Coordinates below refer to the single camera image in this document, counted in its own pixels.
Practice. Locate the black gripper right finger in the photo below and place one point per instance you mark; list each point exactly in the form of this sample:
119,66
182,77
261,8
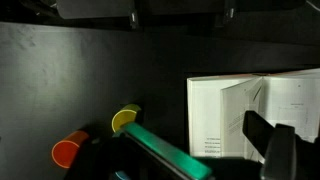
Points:
280,150

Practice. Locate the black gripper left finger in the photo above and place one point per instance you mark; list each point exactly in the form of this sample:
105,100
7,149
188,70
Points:
166,150

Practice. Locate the orange plastic cup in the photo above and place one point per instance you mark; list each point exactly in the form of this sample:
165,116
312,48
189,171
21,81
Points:
66,151

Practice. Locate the yellow plastic cup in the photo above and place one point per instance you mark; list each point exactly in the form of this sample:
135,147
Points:
124,118

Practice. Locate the thick open white book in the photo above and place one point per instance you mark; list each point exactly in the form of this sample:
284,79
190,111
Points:
206,113

